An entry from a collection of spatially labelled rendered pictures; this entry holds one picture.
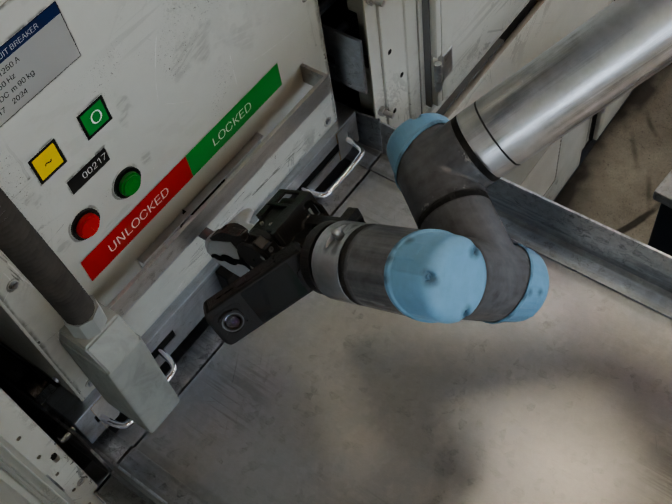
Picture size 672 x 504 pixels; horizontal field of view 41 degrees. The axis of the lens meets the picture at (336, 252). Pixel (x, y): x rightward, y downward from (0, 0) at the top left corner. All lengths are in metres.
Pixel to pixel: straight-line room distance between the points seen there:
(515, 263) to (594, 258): 0.35
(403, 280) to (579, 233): 0.46
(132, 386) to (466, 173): 0.38
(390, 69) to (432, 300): 0.53
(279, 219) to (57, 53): 0.26
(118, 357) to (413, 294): 0.29
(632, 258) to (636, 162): 1.26
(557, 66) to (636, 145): 1.58
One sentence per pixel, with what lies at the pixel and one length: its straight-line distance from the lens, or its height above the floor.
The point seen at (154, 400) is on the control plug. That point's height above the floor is 1.00.
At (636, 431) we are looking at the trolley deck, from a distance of 1.06.
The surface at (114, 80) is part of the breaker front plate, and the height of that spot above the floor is 1.25.
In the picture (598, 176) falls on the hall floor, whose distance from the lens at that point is 2.33.
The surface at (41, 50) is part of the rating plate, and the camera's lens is 0.78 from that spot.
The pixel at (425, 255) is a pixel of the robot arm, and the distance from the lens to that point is 0.71.
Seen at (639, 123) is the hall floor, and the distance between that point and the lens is 2.46.
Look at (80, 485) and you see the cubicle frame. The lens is 1.07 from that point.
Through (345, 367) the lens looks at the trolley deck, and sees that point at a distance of 1.08.
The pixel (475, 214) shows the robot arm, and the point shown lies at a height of 1.14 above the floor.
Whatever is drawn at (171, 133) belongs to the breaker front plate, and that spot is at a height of 1.14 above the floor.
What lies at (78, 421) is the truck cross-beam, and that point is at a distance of 1.05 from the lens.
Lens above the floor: 1.81
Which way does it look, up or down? 56 degrees down
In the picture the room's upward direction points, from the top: 12 degrees counter-clockwise
